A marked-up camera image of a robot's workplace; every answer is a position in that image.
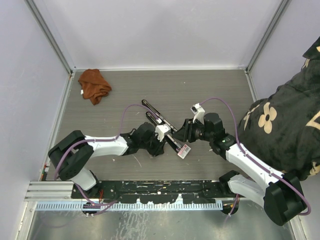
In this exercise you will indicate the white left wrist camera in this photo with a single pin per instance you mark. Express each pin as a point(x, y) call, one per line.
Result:
point(161, 131)

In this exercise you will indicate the red white staple box sleeve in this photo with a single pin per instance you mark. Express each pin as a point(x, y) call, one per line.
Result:
point(183, 152)

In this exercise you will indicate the black floral fleece garment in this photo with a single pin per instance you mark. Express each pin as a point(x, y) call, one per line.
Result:
point(283, 130)

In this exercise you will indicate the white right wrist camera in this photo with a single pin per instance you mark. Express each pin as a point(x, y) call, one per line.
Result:
point(198, 112)

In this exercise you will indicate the perforated cable duct strip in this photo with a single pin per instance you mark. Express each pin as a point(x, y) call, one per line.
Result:
point(81, 206)

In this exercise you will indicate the aluminium frame post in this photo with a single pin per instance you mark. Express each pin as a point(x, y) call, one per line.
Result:
point(48, 34)
point(280, 10)

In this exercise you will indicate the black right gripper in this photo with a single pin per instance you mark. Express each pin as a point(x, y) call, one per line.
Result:
point(185, 133)

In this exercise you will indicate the aluminium frame post right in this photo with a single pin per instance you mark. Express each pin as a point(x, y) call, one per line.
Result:
point(280, 10)

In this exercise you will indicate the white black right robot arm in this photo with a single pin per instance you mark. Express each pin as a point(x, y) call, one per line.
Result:
point(279, 194)

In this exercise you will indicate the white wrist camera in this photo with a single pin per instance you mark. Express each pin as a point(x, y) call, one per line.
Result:
point(161, 131)
point(198, 112)

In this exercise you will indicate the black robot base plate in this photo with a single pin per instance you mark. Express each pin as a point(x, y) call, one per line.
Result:
point(160, 191)

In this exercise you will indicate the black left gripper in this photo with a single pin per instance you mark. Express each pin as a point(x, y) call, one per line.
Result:
point(159, 148)

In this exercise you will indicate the aluminium frame post left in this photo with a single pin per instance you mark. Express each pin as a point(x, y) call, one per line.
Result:
point(48, 34)

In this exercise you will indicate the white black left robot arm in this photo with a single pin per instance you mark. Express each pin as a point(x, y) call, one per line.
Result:
point(72, 153)

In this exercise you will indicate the orange-brown cloth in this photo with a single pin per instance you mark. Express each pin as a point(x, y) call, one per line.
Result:
point(93, 86)

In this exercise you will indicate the aluminium front rail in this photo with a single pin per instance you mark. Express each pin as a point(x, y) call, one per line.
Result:
point(49, 191)

